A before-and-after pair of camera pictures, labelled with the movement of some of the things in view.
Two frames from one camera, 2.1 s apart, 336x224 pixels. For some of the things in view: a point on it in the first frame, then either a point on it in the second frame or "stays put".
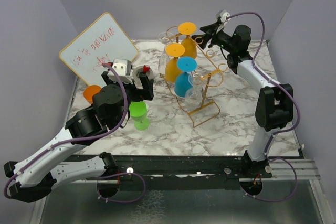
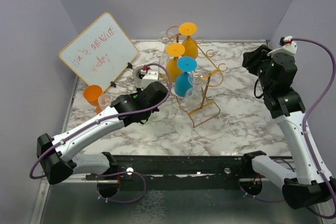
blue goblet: x=186 y=64 stays put
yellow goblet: x=188 y=28 stays put
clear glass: x=193 y=96 stays put
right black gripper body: x=220 y=38 to x=258 y=63
